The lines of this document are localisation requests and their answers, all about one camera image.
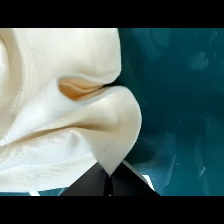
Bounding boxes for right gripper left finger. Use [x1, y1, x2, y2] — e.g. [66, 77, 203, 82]
[61, 161, 110, 197]

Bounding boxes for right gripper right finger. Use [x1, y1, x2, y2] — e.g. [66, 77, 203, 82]
[108, 160, 160, 197]

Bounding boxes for cream shirt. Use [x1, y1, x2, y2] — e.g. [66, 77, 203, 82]
[0, 27, 143, 194]

